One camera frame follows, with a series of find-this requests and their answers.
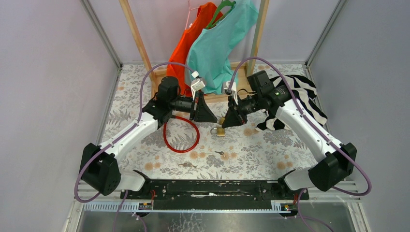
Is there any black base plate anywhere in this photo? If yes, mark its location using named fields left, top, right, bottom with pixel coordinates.
left=121, top=179, right=309, bottom=210

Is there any black white striped cloth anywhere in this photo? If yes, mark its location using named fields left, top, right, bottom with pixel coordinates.
left=255, top=74, right=327, bottom=131

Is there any red cable lock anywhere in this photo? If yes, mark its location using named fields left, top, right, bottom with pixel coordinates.
left=163, top=116, right=201, bottom=154

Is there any wooden clothes rack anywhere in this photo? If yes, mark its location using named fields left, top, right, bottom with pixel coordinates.
left=119, top=0, right=270, bottom=97

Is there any green clothes hanger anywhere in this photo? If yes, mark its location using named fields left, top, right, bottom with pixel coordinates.
left=205, top=0, right=236, bottom=29

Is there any teal shirt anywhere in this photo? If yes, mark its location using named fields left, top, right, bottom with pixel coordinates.
left=186, top=0, right=259, bottom=94

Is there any small brass padlock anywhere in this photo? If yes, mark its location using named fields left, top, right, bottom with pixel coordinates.
left=218, top=116, right=225, bottom=126

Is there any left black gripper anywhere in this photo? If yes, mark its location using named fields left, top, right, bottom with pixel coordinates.
left=168, top=90, right=217, bottom=122

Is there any pink clothes hanger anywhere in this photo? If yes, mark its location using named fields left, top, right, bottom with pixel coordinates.
left=185, top=0, right=200, bottom=29

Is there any large brass padlock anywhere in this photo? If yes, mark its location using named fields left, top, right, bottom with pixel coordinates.
left=210, top=127, right=225, bottom=137

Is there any orange shirt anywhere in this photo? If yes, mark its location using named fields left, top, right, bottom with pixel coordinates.
left=166, top=2, right=217, bottom=97

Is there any white slotted cable duct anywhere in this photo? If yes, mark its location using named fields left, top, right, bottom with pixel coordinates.
left=83, top=201, right=153, bottom=212

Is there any floral table mat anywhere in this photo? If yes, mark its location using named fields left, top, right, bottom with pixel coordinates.
left=102, top=64, right=317, bottom=180

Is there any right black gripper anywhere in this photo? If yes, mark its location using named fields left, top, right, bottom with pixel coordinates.
left=221, top=93, right=261, bottom=129

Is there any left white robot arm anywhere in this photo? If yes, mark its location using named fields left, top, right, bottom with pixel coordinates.
left=79, top=76, right=217, bottom=199

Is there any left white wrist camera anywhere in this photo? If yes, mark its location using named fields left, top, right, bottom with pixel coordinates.
left=190, top=71, right=206, bottom=97

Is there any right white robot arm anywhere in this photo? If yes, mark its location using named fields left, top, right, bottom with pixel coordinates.
left=222, top=71, right=357, bottom=199

